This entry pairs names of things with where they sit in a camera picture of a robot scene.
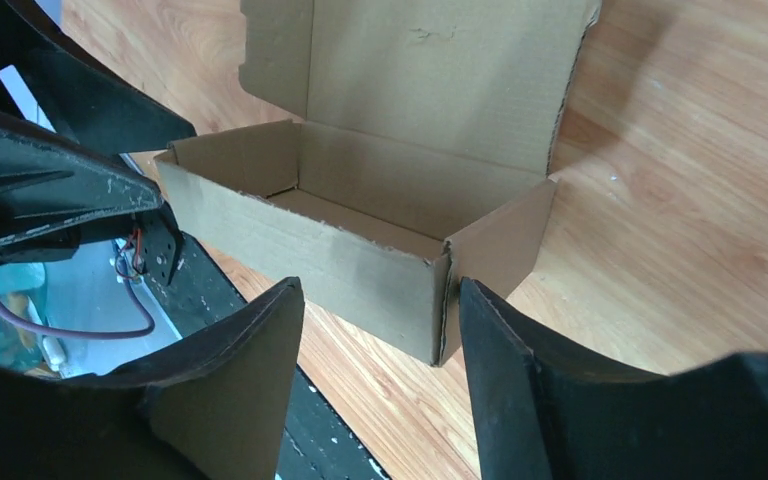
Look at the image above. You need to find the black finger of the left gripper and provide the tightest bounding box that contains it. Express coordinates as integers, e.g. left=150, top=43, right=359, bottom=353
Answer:
left=0, top=1, right=196, bottom=155
left=0, top=111, right=163, bottom=263

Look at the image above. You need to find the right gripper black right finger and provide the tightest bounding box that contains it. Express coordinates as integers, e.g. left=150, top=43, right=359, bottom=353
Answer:
left=459, top=278, right=768, bottom=479

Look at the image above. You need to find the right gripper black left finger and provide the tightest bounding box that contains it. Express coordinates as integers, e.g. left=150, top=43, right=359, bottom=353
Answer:
left=0, top=277, right=305, bottom=479

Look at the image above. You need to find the brown cardboard paper box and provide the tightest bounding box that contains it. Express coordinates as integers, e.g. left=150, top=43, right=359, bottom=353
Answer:
left=156, top=1, right=601, bottom=366

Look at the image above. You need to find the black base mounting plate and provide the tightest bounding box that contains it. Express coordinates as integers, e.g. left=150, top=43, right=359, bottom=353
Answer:
left=135, top=208, right=386, bottom=479

